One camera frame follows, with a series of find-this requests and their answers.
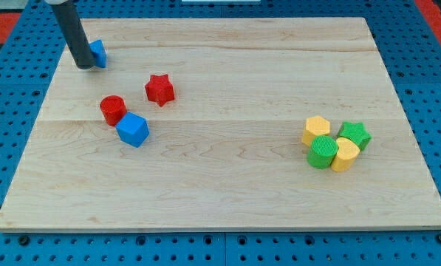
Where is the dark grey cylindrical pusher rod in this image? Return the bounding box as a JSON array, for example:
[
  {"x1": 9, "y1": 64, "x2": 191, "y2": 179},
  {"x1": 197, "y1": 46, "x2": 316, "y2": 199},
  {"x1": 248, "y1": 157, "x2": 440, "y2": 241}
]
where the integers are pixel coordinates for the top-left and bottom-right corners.
[{"x1": 45, "y1": 0, "x2": 95, "y2": 69}]

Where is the yellow hexagon block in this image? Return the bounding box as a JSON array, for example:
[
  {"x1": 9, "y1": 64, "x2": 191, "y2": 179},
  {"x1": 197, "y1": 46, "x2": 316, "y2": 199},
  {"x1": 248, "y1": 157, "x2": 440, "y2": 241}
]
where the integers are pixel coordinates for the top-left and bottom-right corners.
[{"x1": 301, "y1": 116, "x2": 331, "y2": 146}]

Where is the yellow rounded block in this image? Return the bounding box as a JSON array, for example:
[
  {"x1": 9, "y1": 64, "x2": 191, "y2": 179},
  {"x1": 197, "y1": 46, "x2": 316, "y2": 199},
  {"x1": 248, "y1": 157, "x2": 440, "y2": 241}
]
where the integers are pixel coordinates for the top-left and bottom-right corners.
[{"x1": 330, "y1": 137, "x2": 360, "y2": 172}]

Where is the red star block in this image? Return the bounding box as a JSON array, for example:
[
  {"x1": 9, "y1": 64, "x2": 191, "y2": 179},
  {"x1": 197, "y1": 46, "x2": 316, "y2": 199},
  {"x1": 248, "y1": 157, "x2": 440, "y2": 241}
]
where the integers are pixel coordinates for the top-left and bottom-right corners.
[{"x1": 145, "y1": 74, "x2": 175, "y2": 107}]

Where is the green star block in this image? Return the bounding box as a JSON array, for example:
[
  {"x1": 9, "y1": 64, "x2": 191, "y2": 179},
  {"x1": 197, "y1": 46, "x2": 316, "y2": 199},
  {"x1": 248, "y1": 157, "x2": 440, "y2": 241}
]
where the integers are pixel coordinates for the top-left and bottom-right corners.
[{"x1": 337, "y1": 121, "x2": 372, "y2": 151}]

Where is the small blue block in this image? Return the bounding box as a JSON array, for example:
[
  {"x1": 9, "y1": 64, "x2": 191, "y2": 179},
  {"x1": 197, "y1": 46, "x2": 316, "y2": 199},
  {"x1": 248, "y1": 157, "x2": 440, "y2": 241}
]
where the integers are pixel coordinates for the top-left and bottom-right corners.
[{"x1": 89, "y1": 39, "x2": 106, "y2": 68}]

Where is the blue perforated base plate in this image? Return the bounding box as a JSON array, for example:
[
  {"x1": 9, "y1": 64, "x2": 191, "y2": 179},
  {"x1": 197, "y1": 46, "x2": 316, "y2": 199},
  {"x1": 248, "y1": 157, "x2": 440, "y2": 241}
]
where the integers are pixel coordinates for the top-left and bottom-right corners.
[{"x1": 0, "y1": 1, "x2": 441, "y2": 265}]

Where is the light wooden board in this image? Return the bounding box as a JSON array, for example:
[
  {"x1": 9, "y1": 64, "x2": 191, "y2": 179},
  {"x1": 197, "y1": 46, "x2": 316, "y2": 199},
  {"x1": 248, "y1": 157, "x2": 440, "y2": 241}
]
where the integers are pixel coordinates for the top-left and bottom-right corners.
[{"x1": 0, "y1": 17, "x2": 441, "y2": 233}]

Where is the blue cube block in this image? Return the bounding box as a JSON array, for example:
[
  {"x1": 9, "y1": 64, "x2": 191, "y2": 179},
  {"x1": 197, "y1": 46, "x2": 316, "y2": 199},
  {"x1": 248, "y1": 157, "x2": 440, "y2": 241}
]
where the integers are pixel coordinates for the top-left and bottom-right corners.
[{"x1": 115, "y1": 112, "x2": 149, "y2": 147}]

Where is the red cylinder block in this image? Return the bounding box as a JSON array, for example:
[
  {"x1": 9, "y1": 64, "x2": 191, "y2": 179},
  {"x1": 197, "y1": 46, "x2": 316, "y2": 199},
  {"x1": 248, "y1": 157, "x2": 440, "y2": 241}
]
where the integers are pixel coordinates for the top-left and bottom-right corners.
[{"x1": 100, "y1": 95, "x2": 128, "y2": 126}]

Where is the green cylinder block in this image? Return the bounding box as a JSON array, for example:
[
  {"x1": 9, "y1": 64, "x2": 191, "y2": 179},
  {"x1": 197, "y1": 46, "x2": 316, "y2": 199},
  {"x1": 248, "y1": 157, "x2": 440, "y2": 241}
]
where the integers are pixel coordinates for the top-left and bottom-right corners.
[{"x1": 307, "y1": 135, "x2": 338, "y2": 169}]

